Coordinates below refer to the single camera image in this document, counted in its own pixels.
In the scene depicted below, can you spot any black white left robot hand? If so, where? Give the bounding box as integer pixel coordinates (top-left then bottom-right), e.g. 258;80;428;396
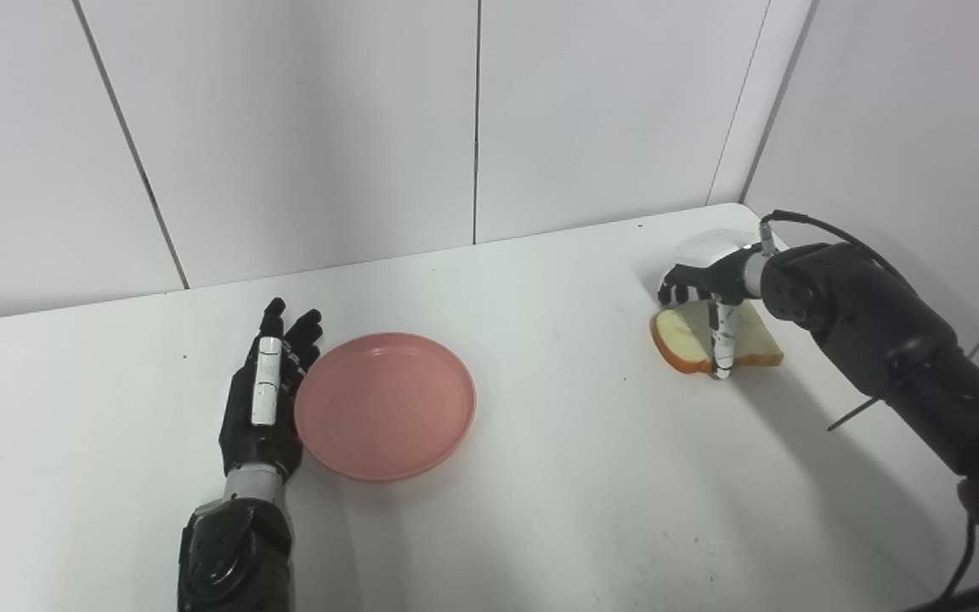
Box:
218;297;323;481

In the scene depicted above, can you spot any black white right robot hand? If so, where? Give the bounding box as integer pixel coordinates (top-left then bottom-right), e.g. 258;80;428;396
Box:
658;228;767;380

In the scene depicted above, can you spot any slice of bread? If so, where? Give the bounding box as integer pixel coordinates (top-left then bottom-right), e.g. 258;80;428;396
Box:
649;302;784;375

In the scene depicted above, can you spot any pink round plate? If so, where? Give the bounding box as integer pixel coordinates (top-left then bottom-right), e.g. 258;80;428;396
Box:
294;332;477;483

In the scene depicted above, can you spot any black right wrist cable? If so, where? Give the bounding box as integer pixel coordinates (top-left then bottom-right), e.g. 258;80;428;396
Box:
759;210;979;612

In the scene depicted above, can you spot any black cable tie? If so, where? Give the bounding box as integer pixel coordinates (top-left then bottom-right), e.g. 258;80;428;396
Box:
828;393;891;432

